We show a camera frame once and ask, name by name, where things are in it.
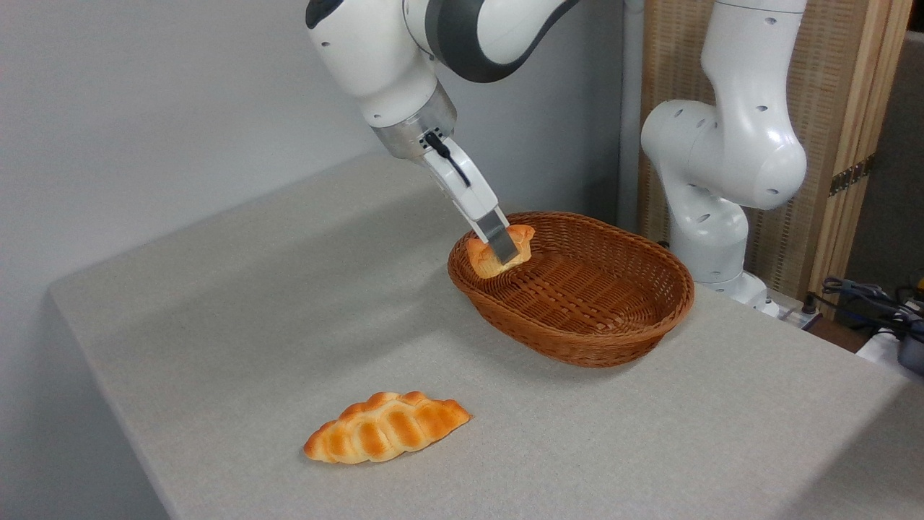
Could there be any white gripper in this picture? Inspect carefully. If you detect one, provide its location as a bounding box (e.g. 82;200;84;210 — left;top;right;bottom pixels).
421;136;521;266

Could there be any round orange bread roll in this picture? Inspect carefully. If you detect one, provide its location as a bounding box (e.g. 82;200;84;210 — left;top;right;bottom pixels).
466;225;536;280

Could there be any brown wicker basket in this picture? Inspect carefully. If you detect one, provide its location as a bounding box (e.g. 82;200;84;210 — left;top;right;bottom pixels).
448;211;695;368

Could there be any long braided bread loaf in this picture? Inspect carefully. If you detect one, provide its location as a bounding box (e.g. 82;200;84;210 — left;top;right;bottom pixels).
303;391;472;464

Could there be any white power strip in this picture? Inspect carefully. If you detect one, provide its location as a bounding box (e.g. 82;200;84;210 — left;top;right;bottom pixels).
774;302;821;330

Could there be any dark metal screen hinge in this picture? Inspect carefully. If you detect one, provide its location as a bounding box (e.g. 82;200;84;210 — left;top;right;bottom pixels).
829;155;876;196

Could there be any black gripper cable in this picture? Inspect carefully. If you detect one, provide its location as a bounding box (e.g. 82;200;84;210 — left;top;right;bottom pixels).
424;131;472;188

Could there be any blue-grey cable bundle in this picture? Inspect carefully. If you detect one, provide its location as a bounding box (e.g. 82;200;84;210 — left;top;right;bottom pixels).
819;277;924;342

